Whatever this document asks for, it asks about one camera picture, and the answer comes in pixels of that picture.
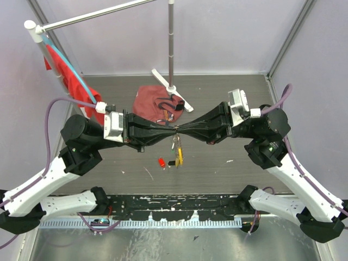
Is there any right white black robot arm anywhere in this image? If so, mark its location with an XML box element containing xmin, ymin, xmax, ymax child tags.
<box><xmin>176</xmin><ymin>102</ymin><xmax>347</xmax><ymax>243</ymax></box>

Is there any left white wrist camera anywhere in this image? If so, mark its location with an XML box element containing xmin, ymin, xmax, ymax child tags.
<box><xmin>95</xmin><ymin>102</ymin><xmax>124</xmax><ymax>143</ymax></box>

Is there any white slotted cable duct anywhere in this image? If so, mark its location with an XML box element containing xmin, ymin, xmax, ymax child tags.
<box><xmin>39</xmin><ymin>215</ymin><xmax>242</xmax><ymax>229</ymax></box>

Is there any maroon cloth bag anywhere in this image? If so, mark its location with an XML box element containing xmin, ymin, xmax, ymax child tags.
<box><xmin>132</xmin><ymin>85</ymin><xmax>185</xmax><ymax>126</ymax></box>

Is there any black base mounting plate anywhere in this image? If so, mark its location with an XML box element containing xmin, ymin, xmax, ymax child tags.
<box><xmin>78</xmin><ymin>193</ymin><xmax>262</xmax><ymax>221</ymax></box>

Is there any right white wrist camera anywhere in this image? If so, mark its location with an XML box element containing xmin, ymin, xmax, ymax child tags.
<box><xmin>228</xmin><ymin>89</ymin><xmax>261</xmax><ymax>127</ymax></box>

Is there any aluminium frame post left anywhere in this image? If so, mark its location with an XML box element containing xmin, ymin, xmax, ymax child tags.
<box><xmin>24</xmin><ymin>0</ymin><xmax>83</xmax><ymax>74</ymax></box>

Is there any red hanging cloth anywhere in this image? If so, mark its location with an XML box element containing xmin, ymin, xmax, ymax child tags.
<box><xmin>46</xmin><ymin>45</ymin><xmax>104</xmax><ymax>126</ymax></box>

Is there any red tagged key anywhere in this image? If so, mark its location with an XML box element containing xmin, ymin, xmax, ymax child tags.
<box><xmin>158</xmin><ymin>158</ymin><xmax>166</xmax><ymax>169</ymax></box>

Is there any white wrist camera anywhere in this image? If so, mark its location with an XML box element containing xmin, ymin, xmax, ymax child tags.
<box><xmin>228</xmin><ymin>89</ymin><xmax>261</xmax><ymax>127</ymax></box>
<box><xmin>95</xmin><ymin>102</ymin><xmax>124</xmax><ymax>143</ymax></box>

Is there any aluminium frame post right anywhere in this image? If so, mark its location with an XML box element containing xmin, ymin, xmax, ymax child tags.
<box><xmin>266</xmin><ymin>0</ymin><xmax>316</xmax><ymax>80</ymax></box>

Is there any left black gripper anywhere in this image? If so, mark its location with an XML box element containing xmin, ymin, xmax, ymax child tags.
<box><xmin>92</xmin><ymin>109</ymin><xmax>178</xmax><ymax>153</ymax></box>

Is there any keyring with yellow tag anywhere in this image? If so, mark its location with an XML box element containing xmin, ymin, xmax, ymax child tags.
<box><xmin>173</xmin><ymin>126</ymin><xmax>183</xmax><ymax>167</ymax></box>

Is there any white metal clothes rack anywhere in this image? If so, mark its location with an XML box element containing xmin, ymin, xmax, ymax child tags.
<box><xmin>34</xmin><ymin>1</ymin><xmax>194</xmax><ymax>95</ymax></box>

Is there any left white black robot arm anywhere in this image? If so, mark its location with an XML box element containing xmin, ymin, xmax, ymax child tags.
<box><xmin>1</xmin><ymin>111</ymin><xmax>176</xmax><ymax>235</ymax></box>

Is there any blue clothes hanger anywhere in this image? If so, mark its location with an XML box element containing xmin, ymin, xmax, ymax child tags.
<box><xmin>41</xmin><ymin>35</ymin><xmax>97</xmax><ymax>104</ymax></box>

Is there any aluminium frame post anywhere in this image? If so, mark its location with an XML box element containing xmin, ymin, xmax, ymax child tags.
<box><xmin>266</xmin><ymin>0</ymin><xmax>316</xmax><ymax>80</ymax></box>
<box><xmin>24</xmin><ymin>0</ymin><xmax>83</xmax><ymax>74</ymax></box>

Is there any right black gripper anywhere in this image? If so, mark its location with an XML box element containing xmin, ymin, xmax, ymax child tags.
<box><xmin>176</xmin><ymin>101</ymin><xmax>260</xmax><ymax>145</ymax></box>

